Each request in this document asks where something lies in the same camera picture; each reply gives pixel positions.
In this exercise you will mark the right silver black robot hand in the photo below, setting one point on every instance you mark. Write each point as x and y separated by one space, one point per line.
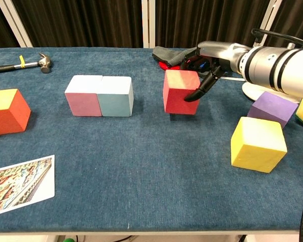
217 53

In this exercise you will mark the red foam cube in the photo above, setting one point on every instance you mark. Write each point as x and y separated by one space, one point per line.
179 98

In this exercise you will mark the purple foam cube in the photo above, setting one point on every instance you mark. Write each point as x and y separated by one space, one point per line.
272 108

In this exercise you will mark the yellow foam cube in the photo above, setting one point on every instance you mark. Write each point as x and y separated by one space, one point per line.
255 148

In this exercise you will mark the orange foam cube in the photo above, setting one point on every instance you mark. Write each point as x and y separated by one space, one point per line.
5 118

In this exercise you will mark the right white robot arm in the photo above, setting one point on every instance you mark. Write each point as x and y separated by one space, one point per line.
280 68

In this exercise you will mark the blue black-rimmed pad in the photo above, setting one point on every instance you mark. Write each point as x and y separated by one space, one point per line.
202 65

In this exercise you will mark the white plastic stick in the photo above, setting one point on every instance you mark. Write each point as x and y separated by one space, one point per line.
232 79

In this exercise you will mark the black pleated curtain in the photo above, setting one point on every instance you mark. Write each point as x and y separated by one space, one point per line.
293 15
204 20
78 22
0 27

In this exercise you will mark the grey cloth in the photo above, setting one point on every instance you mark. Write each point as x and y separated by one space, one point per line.
169 55

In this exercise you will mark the red disc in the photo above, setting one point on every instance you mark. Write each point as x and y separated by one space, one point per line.
170 67

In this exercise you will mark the white slipper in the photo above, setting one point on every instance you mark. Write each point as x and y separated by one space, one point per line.
250 92

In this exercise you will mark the light blue foam cube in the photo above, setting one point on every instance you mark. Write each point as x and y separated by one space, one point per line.
114 103

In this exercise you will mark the blue fabric table cover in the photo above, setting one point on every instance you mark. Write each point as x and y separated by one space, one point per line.
141 164

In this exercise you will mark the pink foam cube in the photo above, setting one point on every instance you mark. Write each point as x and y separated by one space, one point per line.
83 103

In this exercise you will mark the printed photo card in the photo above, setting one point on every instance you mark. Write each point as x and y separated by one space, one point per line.
20 184

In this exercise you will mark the green round cap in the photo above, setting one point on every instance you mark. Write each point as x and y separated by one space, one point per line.
69 239

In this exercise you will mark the white partition frame post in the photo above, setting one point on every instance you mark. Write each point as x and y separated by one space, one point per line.
148 22
15 24
269 20

